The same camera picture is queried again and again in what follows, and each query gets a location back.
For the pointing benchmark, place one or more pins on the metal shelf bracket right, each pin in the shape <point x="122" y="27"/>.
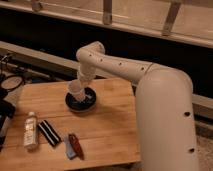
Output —
<point x="171" y="17"/>

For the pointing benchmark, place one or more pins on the black device at left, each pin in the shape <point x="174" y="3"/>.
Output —
<point x="7" y="111"/>

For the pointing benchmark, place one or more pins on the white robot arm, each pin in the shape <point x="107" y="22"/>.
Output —
<point x="164" y="110"/>

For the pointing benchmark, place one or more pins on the metal shelf bracket middle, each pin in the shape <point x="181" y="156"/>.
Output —
<point x="107" y="12"/>

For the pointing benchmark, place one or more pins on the metal shelf bracket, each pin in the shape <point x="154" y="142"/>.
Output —
<point x="107" y="12"/>
<point x="171" y="17"/>

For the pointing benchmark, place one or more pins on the round white dish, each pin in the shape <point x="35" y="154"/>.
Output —
<point x="12" y="82"/>

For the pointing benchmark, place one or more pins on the dark ceramic bowl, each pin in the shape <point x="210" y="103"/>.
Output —
<point x="84" y="105"/>

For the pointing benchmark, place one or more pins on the red pocket knife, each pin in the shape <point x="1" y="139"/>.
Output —
<point x="74" y="141"/>

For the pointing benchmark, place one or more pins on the black white striped cloth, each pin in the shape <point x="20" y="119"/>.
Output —
<point x="49" y="133"/>

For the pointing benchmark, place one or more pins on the wooden cutting board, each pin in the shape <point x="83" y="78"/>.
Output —
<point x="107" y="132"/>

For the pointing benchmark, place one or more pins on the white plastic bottle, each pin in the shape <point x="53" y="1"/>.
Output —
<point x="30" y="140"/>

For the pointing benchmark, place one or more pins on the blue flat block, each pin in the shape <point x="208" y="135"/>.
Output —
<point x="69" y="149"/>

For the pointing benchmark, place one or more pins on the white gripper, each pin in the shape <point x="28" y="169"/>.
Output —
<point x="84" y="78"/>

